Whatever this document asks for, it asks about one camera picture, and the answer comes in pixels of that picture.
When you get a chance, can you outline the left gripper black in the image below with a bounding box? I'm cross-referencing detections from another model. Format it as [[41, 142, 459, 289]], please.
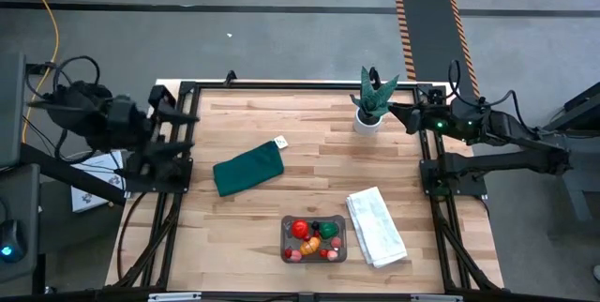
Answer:
[[108, 95, 201, 161]]

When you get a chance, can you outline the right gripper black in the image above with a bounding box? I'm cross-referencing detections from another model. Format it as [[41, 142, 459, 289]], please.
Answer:
[[387, 102, 437, 136]]

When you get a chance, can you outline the green toy bell pepper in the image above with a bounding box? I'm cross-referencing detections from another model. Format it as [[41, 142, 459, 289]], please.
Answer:
[[318, 220, 340, 241]]

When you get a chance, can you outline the red ridged toy tomato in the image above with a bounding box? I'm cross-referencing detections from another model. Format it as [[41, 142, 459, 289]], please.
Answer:
[[291, 219, 310, 240]]

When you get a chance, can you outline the orange pumpkin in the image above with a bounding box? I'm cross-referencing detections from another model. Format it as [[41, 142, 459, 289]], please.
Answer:
[[299, 235, 323, 257]]

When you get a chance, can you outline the grey translucent plastic tupperware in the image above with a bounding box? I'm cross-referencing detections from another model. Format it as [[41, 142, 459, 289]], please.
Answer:
[[279, 214, 349, 264]]

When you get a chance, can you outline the snake plant in white pot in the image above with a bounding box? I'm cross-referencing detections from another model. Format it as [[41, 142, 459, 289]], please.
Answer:
[[350, 66, 400, 137]]

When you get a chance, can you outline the dark green cloth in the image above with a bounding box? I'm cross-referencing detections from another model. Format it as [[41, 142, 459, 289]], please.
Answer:
[[212, 140, 286, 199]]

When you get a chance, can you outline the black orange-striped floor mat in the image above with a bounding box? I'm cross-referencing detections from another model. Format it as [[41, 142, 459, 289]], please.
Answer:
[[392, 0, 485, 101]]

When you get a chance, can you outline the white paper booklet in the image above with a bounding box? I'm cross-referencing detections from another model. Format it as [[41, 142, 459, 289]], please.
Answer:
[[69, 150, 127, 214]]

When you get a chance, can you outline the black metal beam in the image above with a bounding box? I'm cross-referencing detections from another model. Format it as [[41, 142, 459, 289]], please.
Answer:
[[18, 142, 128, 207]]

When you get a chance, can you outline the white folded cloth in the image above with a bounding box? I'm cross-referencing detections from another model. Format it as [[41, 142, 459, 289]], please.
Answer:
[[345, 186, 409, 269]]

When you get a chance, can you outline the grey equipment case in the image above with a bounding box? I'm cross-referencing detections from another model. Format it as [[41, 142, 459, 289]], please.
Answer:
[[0, 53, 27, 168]]

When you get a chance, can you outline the grey metal stand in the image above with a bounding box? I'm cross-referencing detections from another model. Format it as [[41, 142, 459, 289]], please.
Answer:
[[547, 81, 600, 238]]

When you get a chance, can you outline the black device cyan light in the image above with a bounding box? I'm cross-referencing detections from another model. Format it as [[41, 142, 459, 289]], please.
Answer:
[[0, 219, 25, 265]]

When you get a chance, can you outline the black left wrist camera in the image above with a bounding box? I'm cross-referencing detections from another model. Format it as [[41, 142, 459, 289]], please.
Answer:
[[148, 84, 177, 109]]

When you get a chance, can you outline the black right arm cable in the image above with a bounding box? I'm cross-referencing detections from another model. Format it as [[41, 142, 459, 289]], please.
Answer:
[[447, 59, 540, 137]]

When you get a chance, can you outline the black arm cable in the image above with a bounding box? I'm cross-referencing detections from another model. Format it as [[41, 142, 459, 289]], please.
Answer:
[[447, 59, 540, 137], [25, 54, 102, 106]]

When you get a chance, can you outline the black metal rig frame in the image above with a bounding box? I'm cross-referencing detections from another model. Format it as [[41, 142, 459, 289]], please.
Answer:
[[105, 79, 506, 294]]

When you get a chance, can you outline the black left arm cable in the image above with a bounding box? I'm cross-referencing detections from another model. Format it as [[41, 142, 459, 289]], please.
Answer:
[[25, 54, 102, 106]]

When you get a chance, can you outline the black cable bracket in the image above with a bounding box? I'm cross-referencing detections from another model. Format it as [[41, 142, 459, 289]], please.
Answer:
[[23, 60, 58, 77]]

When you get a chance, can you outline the yellow cable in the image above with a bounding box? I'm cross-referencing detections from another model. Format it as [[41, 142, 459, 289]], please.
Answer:
[[17, 0, 61, 144]]

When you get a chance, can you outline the silver metal bracket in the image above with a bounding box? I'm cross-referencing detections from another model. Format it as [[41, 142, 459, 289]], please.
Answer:
[[147, 292, 203, 302], [410, 294, 464, 302]]

